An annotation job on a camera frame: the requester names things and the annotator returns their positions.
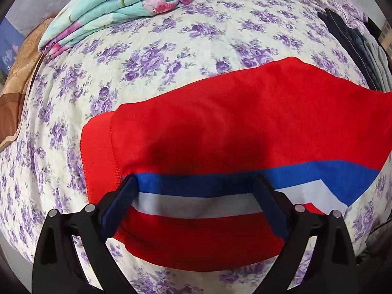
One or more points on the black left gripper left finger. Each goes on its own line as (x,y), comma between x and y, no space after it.
(56,267)

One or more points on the red pants with blue-white stripe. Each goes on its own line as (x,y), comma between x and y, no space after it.
(194,155)

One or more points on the brown wooden headboard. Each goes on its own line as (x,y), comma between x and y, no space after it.
(17,87)

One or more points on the grey folded garment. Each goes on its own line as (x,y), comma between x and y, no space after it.
(379,62)

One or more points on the dark folded pants stack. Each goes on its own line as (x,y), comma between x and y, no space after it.
(353,42)

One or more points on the purple floral bed sheet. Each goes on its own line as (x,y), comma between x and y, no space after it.
(138,60)

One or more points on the folded teal pink floral quilt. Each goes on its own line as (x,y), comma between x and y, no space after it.
(80,18)

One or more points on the blue wall poster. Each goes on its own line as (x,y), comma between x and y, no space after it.
(10,41)

